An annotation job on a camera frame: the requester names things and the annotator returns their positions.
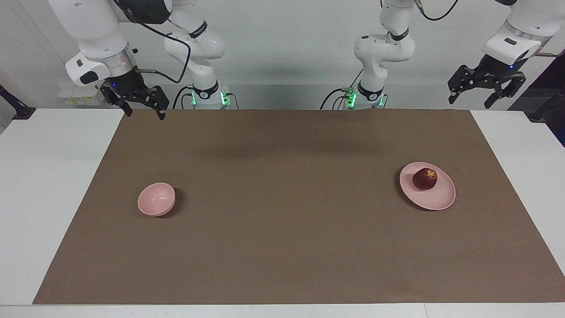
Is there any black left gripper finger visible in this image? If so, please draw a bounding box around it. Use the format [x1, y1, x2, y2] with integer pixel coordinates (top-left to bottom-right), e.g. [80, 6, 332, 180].
[448, 65, 476, 105]
[484, 72, 527, 110]

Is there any black base cable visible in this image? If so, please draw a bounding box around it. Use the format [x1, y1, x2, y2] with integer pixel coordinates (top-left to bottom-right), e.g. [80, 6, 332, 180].
[173, 85, 195, 110]
[320, 87, 354, 110]

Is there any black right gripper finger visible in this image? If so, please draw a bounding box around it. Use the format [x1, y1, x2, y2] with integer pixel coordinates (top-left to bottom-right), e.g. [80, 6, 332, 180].
[99, 83, 133, 118]
[141, 86, 170, 121]

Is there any pink plate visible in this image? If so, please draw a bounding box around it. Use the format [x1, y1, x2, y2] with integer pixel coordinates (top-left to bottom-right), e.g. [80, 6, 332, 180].
[399, 162, 456, 211]

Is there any dark red apple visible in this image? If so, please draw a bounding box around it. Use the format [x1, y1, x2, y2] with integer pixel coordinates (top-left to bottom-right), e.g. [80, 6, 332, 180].
[412, 167, 438, 191]

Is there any pink bowl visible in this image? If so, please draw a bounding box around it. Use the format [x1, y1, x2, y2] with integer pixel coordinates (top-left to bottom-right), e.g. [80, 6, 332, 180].
[137, 182, 176, 217]

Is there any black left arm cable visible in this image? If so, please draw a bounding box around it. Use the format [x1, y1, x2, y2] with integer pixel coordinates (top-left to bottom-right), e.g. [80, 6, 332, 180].
[415, 0, 460, 22]

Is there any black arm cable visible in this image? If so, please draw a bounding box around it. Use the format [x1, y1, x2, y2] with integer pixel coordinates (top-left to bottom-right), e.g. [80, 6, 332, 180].
[114, 0, 192, 84]
[415, 0, 460, 22]

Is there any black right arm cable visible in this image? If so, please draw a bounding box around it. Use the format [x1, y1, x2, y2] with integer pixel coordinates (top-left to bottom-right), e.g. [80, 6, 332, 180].
[114, 0, 192, 84]

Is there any brown table mat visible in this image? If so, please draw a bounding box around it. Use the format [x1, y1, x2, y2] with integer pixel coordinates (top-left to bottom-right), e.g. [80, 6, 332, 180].
[33, 109, 565, 305]

